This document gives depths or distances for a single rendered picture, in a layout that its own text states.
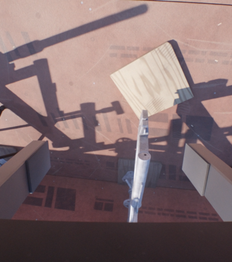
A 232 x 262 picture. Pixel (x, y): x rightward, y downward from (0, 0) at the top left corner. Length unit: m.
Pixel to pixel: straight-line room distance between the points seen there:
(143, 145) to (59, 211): 0.91
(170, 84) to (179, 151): 0.49
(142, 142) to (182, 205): 0.86
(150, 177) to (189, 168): 1.26
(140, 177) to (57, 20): 0.75
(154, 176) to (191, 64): 0.83
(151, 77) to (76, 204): 1.03
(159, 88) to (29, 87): 0.70
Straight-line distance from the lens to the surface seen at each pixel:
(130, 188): 1.35
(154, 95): 0.96
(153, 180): 1.46
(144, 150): 0.73
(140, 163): 0.69
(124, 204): 1.33
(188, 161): 0.17
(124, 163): 1.31
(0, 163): 1.75
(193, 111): 1.07
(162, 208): 1.47
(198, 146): 0.17
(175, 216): 1.47
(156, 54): 0.88
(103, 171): 1.44
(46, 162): 0.17
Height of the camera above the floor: 0.86
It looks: 49 degrees down
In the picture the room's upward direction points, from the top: 170 degrees counter-clockwise
